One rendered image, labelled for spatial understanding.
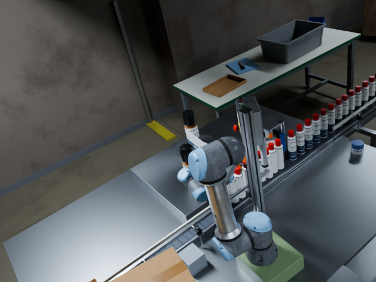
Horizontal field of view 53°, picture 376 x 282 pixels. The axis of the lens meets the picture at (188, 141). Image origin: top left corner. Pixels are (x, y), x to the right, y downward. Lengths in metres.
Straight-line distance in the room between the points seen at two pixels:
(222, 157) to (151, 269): 0.56
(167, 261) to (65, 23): 3.13
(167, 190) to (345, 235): 1.04
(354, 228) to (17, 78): 3.43
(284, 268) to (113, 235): 1.00
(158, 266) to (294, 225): 0.80
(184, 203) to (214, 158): 0.86
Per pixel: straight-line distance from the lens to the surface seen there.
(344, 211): 2.17
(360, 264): 2.73
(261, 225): 1.66
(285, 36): 4.28
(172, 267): 1.63
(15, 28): 4.19
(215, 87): 3.62
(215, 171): 1.42
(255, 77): 3.68
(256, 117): 1.77
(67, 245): 2.37
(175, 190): 2.33
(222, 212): 1.54
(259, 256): 1.79
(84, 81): 4.45
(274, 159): 2.25
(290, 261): 1.83
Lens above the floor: 2.36
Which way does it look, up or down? 33 degrees down
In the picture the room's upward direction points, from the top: 14 degrees counter-clockwise
